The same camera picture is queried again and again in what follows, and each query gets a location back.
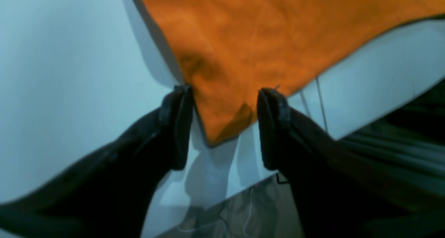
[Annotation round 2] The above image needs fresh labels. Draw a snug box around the orange t-shirt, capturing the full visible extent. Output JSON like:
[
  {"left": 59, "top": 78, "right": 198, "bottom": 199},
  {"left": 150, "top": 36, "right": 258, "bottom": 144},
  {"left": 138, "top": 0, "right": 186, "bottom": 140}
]
[{"left": 141, "top": 0, "right": 445, "bottom": 145}]

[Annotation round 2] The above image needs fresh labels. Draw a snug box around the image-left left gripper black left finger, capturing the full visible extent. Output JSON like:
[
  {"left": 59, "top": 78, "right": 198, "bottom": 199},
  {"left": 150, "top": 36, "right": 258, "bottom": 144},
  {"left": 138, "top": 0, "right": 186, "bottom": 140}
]
[{"left": 1, "top": 85, "right": 193, "bottom": 238}]

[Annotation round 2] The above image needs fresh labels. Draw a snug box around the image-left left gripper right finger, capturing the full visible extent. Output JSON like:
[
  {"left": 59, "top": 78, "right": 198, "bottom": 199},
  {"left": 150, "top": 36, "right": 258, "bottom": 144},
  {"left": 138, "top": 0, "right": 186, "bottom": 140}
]
[{"left": 257, "top": 88, "right": 444, "bottom": 238}]

